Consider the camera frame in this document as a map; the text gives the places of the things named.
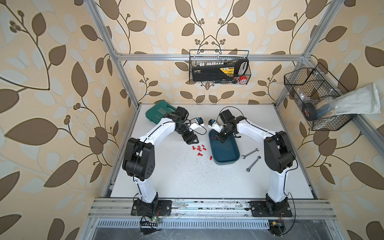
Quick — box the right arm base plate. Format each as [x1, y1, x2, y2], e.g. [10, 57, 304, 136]
[249, 201, 293, 218]

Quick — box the black yellow hand saw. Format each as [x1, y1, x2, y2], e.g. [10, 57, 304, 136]
[190, 59, 252, 85]

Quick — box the silver wrench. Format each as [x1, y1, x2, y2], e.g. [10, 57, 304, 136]
[241, 148, 259, 159]
[246, 156, 261, 172]

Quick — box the black tape roll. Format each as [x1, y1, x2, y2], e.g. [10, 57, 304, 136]
[301, 102, 318, 121]

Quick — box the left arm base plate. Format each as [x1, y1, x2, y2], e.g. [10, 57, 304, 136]
[131, 199, 172, 217]

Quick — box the side wire basket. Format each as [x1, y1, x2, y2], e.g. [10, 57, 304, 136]
[284, 63, 357, 131]

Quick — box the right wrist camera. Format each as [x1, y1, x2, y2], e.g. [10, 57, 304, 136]
[208, 119, 224, 133]

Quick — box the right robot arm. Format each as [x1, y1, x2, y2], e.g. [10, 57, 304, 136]
[209, 108, 296, 204]

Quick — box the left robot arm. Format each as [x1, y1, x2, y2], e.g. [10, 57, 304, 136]
[122, 107, 204, 205]

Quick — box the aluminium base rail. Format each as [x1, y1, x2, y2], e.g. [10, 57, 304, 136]
[88, 198, 337, 221]

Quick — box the back wire basket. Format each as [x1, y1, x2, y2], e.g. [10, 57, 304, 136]
[189, 49, 252, 85]

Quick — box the green tool case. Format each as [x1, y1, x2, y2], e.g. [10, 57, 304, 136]
[146, 100, 176, 125]

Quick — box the teal plastic storage box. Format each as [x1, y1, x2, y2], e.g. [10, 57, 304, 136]
[209, 130, 240, 165]

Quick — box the white cloth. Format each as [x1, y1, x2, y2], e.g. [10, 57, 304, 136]
[323, 84, 381, 118]

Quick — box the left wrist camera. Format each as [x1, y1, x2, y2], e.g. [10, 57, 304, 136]
[190, 118, 204, 128]

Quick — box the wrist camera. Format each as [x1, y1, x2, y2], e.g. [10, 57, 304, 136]
[190, 118, 204, 128]
[208, 119, 224, 133]

